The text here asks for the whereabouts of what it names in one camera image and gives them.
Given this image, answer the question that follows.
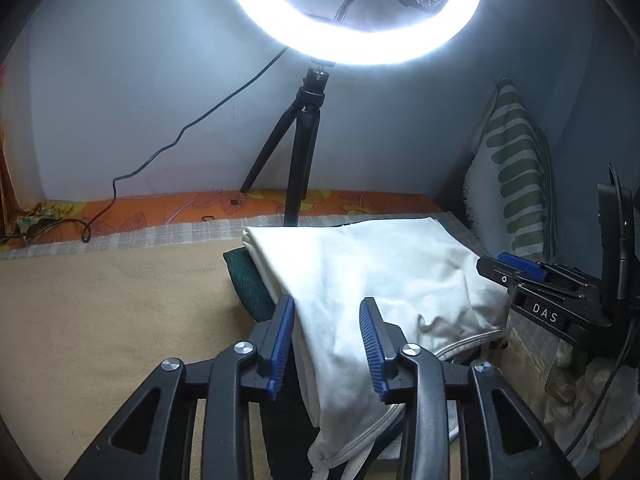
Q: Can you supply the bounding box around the white ring light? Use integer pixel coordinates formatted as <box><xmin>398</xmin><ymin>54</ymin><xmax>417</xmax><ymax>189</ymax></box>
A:
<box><xmin>235</xmin><ymin>0</ymin><xmax>480</xmax><ymax>67</ymax></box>

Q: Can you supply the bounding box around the colourful floral scarf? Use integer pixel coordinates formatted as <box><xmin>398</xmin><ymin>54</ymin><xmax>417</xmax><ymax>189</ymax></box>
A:
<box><xmin>1</xmin><ymin>200</ymin><xmax>92</xmax><ymax>252</ymax></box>

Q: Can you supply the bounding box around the black power cable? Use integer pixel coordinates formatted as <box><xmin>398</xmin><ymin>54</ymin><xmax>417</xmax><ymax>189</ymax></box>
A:
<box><xmin>0</xmin><ymin>46</ymin><xmax>292</xmax><ymax>246</ymax></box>

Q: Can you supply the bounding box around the white camisole top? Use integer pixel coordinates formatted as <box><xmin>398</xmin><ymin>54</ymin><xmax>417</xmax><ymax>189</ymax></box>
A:
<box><xmin>242</xmin><ymin>218</ymin><xmax>508</xmax><ymax>479</ymax></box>

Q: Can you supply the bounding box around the green striped white pillow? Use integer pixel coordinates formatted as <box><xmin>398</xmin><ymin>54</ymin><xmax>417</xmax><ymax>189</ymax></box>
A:
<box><xmin>463</xmin><ymin>78</ymin><xmax>558</xmax><ymax>262</ymax></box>

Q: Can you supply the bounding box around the dark green folded garment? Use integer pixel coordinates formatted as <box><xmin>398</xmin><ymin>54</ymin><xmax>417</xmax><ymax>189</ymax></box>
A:
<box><xmin>222</xmin><ymin>247</ymin><xmax>276</xmax><ymax>323</ymax></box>

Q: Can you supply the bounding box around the beige blanket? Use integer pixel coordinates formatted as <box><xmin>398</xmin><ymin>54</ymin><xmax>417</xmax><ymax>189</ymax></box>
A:
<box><xmin>1</xmin><ymin>238</ymin><xmax>254</xmax><ymax>479</ymax></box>

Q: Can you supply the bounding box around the small black tripod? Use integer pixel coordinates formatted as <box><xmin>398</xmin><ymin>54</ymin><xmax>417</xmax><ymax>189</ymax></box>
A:
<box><xmin>241</xmin><ymin>65</ymin><xmax>330</xmax><ymax>226</ymax></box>

